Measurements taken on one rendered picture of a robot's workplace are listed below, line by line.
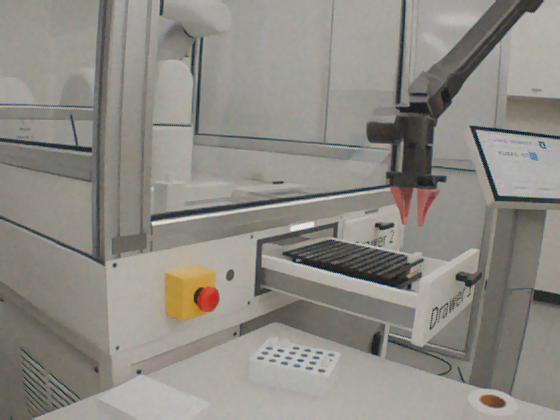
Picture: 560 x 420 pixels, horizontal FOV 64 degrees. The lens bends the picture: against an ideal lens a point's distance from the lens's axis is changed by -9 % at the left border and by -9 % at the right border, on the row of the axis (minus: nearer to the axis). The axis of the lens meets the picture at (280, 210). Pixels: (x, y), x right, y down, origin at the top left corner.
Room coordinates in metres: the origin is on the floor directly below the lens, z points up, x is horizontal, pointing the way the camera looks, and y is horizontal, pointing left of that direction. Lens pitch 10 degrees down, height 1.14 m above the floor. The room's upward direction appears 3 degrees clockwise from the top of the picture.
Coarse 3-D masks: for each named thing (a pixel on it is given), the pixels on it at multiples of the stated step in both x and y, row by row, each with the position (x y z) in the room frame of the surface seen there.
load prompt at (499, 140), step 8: (496, 136) 1.66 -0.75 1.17; (504, 136) 1.67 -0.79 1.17; (512, 136) 1.68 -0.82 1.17; (496, 144) 1.63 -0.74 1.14; (504, 144) 1.64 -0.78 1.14; (512, 144) 1.65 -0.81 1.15; (520, 144) 1.66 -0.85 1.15; (528, 144) 1.67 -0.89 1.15; (536, 144) 1.68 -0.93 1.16; (544, 144) 1.69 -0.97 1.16; (552, 144) 1.71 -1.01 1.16
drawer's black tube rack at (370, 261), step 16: (336, 240) 1.05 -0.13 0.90; (304, 256) 0.90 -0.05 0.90; (320, 256) 0.90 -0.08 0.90; (336, 256) 0.91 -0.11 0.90; (352, 256) 0.92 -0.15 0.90; (368, 256) 0.92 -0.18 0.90; (384, 256) 0.93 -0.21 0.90; (400, 256) 0.94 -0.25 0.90; (336, 272) 0.91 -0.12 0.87; (352, 272) 0.83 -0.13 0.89; (368, 272) 0.81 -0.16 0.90; (400, 288) 0.84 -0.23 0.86
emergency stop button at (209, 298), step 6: (204, 288) 0.69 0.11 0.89; (210, 288) 0.70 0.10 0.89; (216, 288) 0.71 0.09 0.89; (204, 294) 0.69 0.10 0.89; (210, 294) 0.69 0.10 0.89; (216, 294) 0.70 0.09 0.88; (198, 300) 0.69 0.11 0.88; (204, 300) 0.68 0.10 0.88; (210, 300) 0.69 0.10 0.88; (216, 300) 0.70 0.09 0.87; (204, 306) 0.68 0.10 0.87; (210, 306) 0.69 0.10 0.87; (216, 306) 0.70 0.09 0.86
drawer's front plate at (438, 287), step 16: (464, 256) 0.85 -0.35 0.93; (432, 272) 0.73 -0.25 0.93; (448, 272) 0.75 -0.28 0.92; (432, 288) 0.69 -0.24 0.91; (448, 288) 0.76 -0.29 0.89; (464, 288) 0.85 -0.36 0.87; (432, 304) 0.70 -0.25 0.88; (448, 304) 0.77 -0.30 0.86; (464, 304) 0.86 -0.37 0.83; (416, 320) 0.69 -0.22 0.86; (432, 320) 0.71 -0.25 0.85; (448, 320) 0.79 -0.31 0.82; (416, 336) 0.69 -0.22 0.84; (432, 336) 0.72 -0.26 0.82
